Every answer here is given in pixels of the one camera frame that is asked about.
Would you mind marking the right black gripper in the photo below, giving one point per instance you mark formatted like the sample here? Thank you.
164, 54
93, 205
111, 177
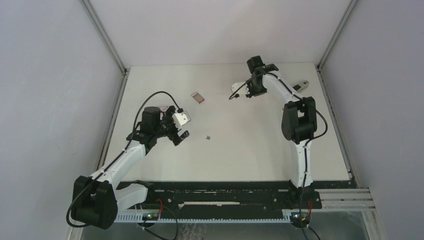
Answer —
252, 93

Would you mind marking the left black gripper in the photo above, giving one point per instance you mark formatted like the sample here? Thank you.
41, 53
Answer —
175, 139

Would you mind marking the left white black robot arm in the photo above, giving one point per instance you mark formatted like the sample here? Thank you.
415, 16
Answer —
96, 199

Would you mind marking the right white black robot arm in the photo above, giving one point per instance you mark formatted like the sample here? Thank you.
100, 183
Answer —
299, 117

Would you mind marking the black silver stapler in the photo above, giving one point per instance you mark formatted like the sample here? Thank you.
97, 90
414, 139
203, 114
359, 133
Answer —
300, 86

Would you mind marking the red staple box sleeve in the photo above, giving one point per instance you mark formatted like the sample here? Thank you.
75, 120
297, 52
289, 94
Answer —
163, 108

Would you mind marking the open red staple box tray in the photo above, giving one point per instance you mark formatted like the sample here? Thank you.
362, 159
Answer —
198, 97

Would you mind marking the left controller board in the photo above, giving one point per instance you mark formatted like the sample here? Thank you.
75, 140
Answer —
150, 217

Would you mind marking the controller board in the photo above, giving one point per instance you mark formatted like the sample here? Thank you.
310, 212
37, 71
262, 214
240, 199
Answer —
298, 217
150, 217

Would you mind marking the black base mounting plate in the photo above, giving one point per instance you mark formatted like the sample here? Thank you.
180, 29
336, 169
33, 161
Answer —
295, 193

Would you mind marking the right controller board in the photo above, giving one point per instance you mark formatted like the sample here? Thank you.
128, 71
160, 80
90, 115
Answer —
298, 217

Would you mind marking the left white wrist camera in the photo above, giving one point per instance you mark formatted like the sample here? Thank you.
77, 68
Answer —
180, 119

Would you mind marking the white slotted cable duct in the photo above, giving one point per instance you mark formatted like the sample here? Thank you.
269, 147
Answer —
262, 217

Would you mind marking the aluminium frame rails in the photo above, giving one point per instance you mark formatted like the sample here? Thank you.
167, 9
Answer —
344, 198

